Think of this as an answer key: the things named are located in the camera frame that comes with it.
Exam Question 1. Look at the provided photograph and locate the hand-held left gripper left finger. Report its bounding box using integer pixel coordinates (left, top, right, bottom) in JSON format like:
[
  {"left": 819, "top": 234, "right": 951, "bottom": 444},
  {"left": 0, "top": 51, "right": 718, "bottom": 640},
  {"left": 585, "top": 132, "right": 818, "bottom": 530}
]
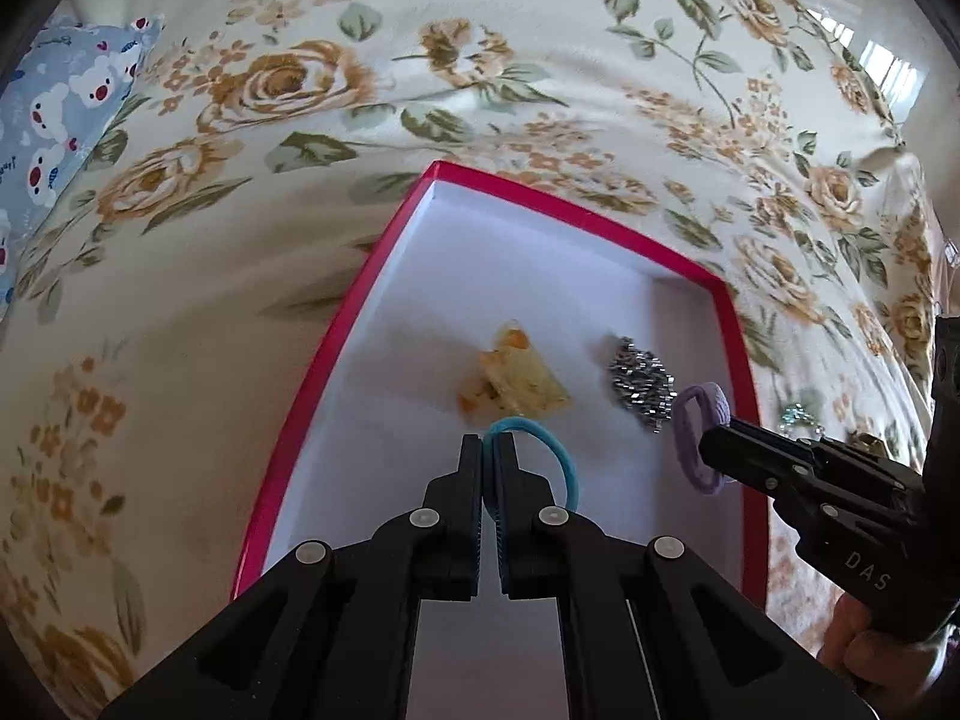
[{"left": 97, "top": 433, "right": 485, "bottom": 720}]

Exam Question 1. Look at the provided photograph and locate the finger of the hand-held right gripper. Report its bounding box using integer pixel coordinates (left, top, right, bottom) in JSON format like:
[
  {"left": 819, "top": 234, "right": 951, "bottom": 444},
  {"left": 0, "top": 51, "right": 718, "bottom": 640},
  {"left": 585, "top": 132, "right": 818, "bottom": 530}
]
[
  {"left": 697, "top": 427, "right": 914, "bottom": 535},
  {"left": 724, "top": 418, "right": 925, "bottom": 512}
]

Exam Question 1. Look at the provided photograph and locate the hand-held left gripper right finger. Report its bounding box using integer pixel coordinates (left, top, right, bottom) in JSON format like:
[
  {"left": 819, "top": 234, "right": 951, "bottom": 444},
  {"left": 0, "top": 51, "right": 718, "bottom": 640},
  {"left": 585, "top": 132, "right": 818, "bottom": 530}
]
[{"left": 486, "top": 435, "right": 880, "bottom": 720}]

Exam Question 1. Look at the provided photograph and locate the light blue bead bracelet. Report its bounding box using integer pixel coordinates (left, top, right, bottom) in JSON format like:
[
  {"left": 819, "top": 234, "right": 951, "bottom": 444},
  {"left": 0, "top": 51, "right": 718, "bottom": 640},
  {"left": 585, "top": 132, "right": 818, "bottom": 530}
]
[{"left": 776, "top": 401, "right": 827, "bottom": 437}]

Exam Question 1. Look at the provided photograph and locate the blue hair tie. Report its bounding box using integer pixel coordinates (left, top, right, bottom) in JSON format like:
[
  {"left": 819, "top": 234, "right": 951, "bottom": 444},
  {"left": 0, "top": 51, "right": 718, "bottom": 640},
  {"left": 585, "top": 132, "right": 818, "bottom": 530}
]
[{"left": 484, "top": 417, "right": 584, "bottom": 512}]

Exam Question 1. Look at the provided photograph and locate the purple hair tie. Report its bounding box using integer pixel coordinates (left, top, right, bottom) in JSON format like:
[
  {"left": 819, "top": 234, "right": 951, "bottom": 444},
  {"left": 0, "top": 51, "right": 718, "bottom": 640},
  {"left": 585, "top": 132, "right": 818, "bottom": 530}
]
[{"left": 671, "top": 383, "right": 737, "bottom": 497}]

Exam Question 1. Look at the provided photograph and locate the red shallow cardboard box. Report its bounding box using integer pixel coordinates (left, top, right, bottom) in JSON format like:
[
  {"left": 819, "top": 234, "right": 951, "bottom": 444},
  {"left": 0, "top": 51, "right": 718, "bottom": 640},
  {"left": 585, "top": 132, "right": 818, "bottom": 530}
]
[{"left": 234, "top": 160, "right": 771, "bottom": 720}]

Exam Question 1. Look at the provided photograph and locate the person's right hand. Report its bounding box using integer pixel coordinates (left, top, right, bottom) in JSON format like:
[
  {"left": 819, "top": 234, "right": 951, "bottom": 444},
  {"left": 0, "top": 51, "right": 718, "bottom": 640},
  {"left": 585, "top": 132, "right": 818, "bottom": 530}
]
[{"left": 816, "top": 591, "right": 960, "bottom": 692}]

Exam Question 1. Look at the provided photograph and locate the yellow hair claw clip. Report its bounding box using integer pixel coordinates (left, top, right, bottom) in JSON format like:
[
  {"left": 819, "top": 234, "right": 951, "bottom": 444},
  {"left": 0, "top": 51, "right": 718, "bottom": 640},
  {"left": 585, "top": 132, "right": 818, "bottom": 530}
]
[{"left": 457, "top": 320, "right": 572, "bottom": 421}]

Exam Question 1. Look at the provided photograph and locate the cream floral blanket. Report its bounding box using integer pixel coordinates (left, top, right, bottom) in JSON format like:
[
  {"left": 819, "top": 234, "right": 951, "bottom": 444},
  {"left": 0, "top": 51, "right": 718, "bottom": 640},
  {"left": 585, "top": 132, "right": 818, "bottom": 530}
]
[{"left": 0, "top": 0, "right": 953, "bottom": 713}]

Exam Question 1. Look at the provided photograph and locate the blue bear print pillow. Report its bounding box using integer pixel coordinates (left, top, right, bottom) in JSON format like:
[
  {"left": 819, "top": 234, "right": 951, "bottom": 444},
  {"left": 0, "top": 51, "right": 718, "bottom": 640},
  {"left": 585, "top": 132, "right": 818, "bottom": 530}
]
[{"left": 0, "top": 13, "right": 166, "bottom": 308}]

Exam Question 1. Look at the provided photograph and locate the silver chain necklace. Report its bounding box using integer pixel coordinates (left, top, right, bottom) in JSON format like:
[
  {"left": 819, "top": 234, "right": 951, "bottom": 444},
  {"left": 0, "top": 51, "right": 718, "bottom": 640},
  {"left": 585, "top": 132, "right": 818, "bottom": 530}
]
[{"left": 606, "top": 336, "right": 680, "bottom": 436}]

